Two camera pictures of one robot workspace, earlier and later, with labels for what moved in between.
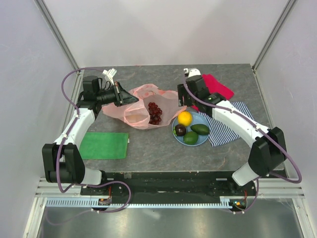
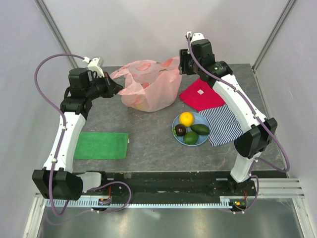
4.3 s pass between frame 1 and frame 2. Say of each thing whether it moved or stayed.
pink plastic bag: moved
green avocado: stayed
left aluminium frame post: stayed
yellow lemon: stayed
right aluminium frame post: stayed
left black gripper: moved
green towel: stayed
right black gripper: moved
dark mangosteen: stayed
